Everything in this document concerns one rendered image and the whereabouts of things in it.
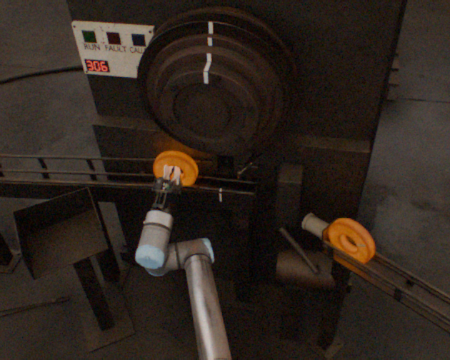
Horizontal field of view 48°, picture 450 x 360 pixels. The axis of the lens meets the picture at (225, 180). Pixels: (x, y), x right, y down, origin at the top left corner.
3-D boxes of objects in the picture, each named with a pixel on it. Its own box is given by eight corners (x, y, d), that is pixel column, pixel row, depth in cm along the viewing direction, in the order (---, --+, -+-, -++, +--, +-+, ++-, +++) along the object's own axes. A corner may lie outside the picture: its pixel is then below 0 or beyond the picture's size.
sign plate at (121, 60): (87, 70, 168) (73, 20, 155) (161, 76, 164) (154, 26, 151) (84, 73, 167) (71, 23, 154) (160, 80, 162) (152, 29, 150)
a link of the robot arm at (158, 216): (173, 234, 167) (146, 231, 169) (176, 221, 169) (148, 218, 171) (168, 223, 159) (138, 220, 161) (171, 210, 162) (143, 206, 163)
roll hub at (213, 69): (170, 136, 156) (158, 57, 136) (260, 145, 152) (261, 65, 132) (165, 148, 152) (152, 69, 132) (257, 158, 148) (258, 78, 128)
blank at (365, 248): (346, 255, 168) (339, 261, 167) (327, 216, 164) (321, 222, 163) (382, 260, 155) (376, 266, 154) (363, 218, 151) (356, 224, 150)
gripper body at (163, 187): (176, 176, 167) (168, 209, 161) (181, 188, 174) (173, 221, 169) (154, 174, 168) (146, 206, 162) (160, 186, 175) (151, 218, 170)
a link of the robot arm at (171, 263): (178, 273, 175) (176, 263, 164) (146, 280, 174) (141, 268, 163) (175, 248, 179) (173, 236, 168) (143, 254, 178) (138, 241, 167)
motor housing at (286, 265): (274, 313, 220) (280, 238, 182) (326, 321, 217) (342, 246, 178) (271, 341, 211) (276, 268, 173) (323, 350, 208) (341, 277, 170)
